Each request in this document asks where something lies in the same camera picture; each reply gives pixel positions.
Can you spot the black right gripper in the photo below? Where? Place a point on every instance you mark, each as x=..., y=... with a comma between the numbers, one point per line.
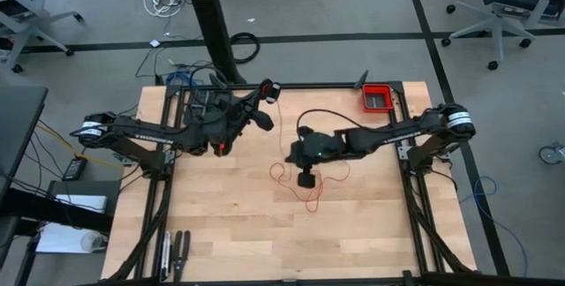
x=318, y=147

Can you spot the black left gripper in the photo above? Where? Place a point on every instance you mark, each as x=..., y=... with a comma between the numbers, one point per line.
x=220, y=127

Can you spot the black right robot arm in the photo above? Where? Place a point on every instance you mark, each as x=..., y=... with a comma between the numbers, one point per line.
x=397, y=136

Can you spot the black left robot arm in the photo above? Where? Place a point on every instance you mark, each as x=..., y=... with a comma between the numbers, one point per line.
x=132, y=136

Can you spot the black tool tray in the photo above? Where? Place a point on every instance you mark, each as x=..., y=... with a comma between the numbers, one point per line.
x=198, y=100

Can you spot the small red tag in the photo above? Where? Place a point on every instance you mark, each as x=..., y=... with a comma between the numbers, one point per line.
x=221, y=148

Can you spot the red collapsible bin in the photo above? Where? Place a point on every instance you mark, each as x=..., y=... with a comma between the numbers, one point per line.
x=377, y=98

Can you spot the black tower fan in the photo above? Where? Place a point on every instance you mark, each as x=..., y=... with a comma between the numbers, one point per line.
x=214, y=25

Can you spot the small white tag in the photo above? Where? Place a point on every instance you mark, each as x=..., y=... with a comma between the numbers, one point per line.
x=154, y=43

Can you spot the black pliers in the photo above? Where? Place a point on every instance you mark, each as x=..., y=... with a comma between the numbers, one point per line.
x=178, y=255

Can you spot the silver hand tool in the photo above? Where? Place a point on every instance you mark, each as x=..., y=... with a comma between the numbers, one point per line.
x=165, y=255

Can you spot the black low shelf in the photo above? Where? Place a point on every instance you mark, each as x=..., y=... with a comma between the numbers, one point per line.
x=84, y=187

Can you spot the black power adapter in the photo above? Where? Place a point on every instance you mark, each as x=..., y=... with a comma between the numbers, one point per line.
x=74, y=169

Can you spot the white sheet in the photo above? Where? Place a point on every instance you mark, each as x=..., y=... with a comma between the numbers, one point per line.
x=81, y=203

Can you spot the clear plastic cup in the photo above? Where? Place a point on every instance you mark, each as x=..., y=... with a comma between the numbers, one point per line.
x=92, y=242

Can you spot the grey caster wheel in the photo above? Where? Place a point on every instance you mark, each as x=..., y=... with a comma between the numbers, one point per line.
x=552, y=153

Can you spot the black desk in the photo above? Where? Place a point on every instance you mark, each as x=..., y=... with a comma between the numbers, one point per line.
x=17, y=122

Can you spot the black clamp bracket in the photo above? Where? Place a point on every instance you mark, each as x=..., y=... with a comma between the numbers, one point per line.
x=362, y=78
x=217, y=80

